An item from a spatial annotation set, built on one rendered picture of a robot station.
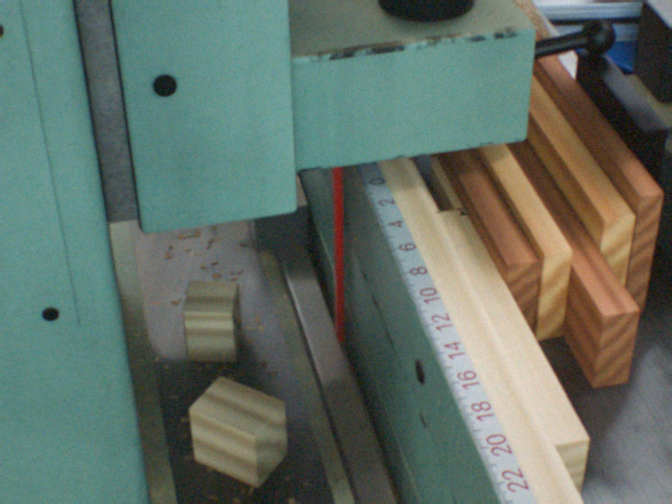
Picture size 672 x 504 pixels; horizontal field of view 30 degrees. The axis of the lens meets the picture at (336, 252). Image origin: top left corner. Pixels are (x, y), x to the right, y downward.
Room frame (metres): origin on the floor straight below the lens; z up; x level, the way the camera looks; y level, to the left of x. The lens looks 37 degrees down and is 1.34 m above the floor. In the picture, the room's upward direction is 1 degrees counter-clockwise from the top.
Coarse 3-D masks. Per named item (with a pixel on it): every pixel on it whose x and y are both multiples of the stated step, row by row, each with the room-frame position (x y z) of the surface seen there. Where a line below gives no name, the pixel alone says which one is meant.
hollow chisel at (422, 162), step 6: (414, 156) 0.60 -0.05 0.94; (420, 156) 0.60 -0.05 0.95; (426, 156) 0.60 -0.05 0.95; (414, 162) 0.60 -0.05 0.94; (420, 162) 0.60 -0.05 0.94; (426, 162) 0.60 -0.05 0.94; (420, 168) 0.60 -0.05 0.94; (426, 168) 0.60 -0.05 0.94; (420, 174) 0.60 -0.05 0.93; (426, 174) 0.60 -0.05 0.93; (426, 180) 0.60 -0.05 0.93; (426, 186) 0.60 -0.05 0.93
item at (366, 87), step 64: (320, 0) 0.61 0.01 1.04; (512, 0) 0.61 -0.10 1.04; (320, 64) 0.55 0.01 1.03; (384, 64) 0.56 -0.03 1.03; (448, 64) 0.57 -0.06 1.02; (512, 64) 0.58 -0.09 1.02; (320, 128) 0.55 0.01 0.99; (384, 128) 0.56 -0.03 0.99; (448, 128) 0.57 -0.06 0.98; (512, 128) 0.58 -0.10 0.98
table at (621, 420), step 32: (320, 192) 0.66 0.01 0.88; (320, 224) 0.66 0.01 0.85; (352, 256) 0.58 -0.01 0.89; (352, 288) 0.58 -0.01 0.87; (640, 320) 0.50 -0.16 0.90; (384, 352) 0.50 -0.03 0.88; (544, 352) 0.48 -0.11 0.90; (640, 352) 0.48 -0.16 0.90; (384, 384) 0.50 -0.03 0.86; (576, 384) 0.46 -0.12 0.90; (640, 384) 0.46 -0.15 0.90; (416, 416) 0.44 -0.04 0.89; (608, 416) 0.43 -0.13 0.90; (640, 416) 0.43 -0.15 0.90; (416, 448) 0.44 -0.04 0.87; (608, 448) 0.41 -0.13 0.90; (640, 448) 0.41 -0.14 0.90; (416, 480) 0.44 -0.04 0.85; (608, 480) 0.39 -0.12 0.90; (640, 480) 0.39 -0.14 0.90
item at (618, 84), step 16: (576, 64) 0.63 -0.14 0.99; (592, 64) 0.61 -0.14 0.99; (608, 64) 0.61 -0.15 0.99; (576, 80) 0.63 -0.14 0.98; (592, 80) 0.61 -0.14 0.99; (608, 80) 0.59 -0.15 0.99; (624, 80) 0.59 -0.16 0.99; (592, 96) 0.60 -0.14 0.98; (608, 96) 0.58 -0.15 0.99; (624, 96) 0.58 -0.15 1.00; (640, 96) 0.58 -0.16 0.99; (608, 112) 0.58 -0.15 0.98; (624, 112) 0.56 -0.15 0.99; (640, 112) 0.56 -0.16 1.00; (624, 128) 0.56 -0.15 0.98; (640, 128) 0.55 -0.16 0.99; (656, 128) 0.54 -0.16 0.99; (640, 144) 0.54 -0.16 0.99; (656, 144) 0.54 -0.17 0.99; (640, 160) 0.54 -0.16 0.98; (656, 160) 0.54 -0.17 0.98; (656, 176) 0.54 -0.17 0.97
